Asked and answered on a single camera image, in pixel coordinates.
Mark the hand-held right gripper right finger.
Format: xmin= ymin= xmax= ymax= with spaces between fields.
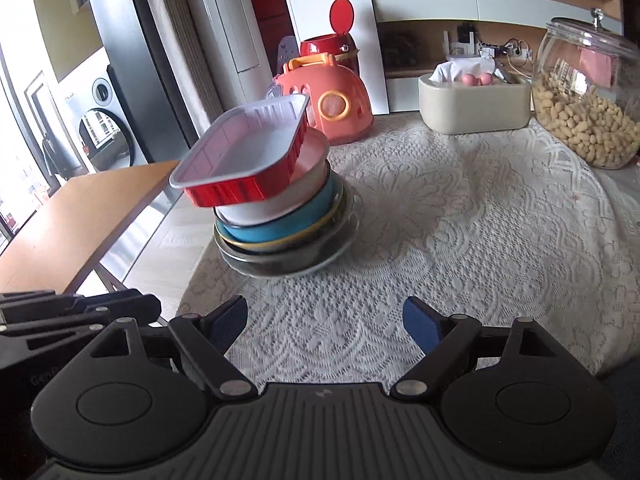
xmin=391 ymin=296 xmax=556 ymax=401

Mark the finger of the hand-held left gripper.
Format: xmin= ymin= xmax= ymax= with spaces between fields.
xmin=0 ymin=290 xmax=108 ymax=318
xmin=0 ymin=294 xmax=162 ymax=338

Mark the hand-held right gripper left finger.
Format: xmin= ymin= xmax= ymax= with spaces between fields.
xmin=90 ymin=296 xmax=259 ymax=401

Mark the stainless steel bowl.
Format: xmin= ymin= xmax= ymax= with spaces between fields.
xmin=215 ymin=185 xmax=357 ymax=276

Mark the blue enamel bowl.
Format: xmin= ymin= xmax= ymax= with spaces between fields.
xmin=220 ymin=175 xmax=346 ymax=253

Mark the white paper bowl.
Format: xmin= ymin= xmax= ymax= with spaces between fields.
xmin=215 ymin=130 xmax=331 ymax=226

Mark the red foil tray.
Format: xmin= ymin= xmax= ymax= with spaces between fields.
xmin=170 ymin=94 xmax=311 ymax=209

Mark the white lace tablecloth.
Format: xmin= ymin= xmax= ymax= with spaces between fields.
xmin=177 ymin=112 xmax=640 ymax=396

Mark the cream tissue box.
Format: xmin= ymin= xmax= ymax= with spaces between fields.
xmin=418 ymin=60 xmax=532 ymax=135

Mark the glass jar of peanuts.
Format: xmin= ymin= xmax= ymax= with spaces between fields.
xmin=531 ymin=8 xmax=640 ymax=170

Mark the white power strip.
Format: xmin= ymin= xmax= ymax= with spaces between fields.
xmin=479 ymin=40 xmax=535 ymax=61

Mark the white router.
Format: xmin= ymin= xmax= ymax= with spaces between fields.
xmin=442 ymin=22 xmax=481 ymax=57

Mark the white standing air conditioner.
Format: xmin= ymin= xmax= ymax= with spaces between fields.
xmin=190 ymin=0 xmax=263 ymax=126

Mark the red cabinet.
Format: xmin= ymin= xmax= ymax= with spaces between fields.
xmin=242 ymin=0 xmax=301 ymax=73

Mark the wood and white TV cabinet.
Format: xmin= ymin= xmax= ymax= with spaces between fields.
xmin=365 ymin=0 xmax=626 ymax=81

